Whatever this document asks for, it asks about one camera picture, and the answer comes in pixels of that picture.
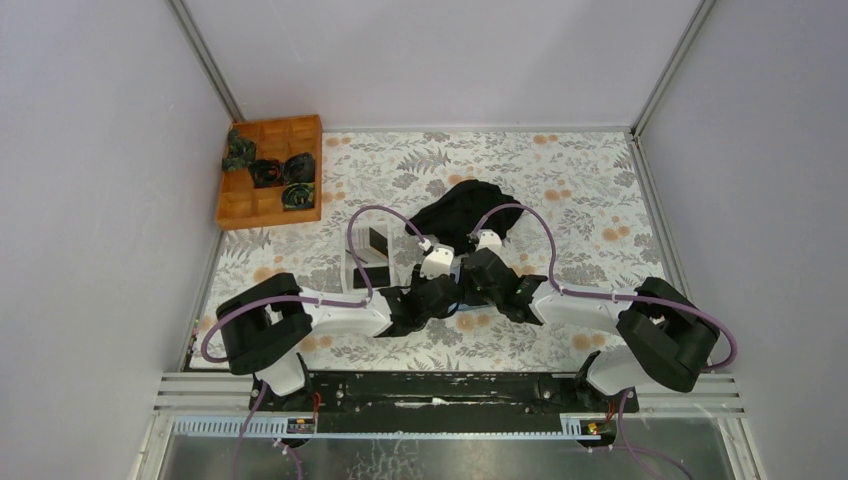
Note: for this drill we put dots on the stack of credit cards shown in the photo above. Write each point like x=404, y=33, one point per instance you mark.
x=369, y=245

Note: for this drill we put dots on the dark rolled sock middle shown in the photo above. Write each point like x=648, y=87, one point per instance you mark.
x=266, y=173

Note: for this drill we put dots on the wooden compartment tray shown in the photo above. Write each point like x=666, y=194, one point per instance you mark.
x=240, y=205

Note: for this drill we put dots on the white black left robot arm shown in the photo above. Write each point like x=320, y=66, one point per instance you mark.
x=259, y=331

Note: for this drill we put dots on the black crumpled cloth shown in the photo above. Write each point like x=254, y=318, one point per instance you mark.
x=452, y=218

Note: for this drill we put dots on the white plastic card box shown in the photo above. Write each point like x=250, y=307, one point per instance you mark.
x=381, y=275

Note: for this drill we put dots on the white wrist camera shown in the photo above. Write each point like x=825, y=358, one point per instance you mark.
x=488, y=239
x=437, y=261

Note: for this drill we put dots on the floral patterned table mat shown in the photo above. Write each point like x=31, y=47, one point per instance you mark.
x=587, y=222

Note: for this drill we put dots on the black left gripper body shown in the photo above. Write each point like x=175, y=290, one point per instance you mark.
x=417, y=281

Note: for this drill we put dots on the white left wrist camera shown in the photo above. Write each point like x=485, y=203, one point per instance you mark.
x=437, y=261

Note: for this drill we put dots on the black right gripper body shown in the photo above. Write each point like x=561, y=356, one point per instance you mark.
x=471, y=294

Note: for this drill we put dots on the dark rolled sock bottom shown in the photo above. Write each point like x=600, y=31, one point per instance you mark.
x=298, y=196

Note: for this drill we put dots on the dark rolled sock top left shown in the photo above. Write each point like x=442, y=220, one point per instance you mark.
x=240, y=154

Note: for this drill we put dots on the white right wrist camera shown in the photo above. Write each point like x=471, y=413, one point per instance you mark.
x=488, y=239

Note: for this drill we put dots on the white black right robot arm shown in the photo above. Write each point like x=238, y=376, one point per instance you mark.
x=665, y=342

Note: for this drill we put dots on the dark rolled sock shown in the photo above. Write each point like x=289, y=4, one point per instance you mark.
x=298, y=196
x=266, y=173
x=240, y=154
x=300, y=168

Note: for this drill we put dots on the dark rolled sock right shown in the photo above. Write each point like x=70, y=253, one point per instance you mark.
x=300, y=168

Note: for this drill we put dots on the blue leather card holder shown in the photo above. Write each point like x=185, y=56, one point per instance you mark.
x=464, y=308

